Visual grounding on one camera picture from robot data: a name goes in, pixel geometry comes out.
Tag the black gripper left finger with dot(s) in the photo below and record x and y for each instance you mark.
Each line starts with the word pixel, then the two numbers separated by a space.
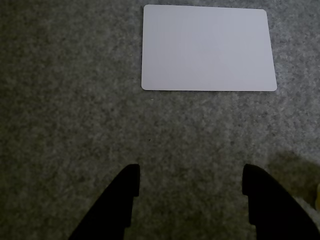
pixel 115 200

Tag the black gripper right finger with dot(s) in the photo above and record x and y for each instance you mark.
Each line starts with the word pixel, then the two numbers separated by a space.
pixel 272 210

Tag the white rectangular card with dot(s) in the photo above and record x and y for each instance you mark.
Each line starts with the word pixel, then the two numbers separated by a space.
pixel 207 50

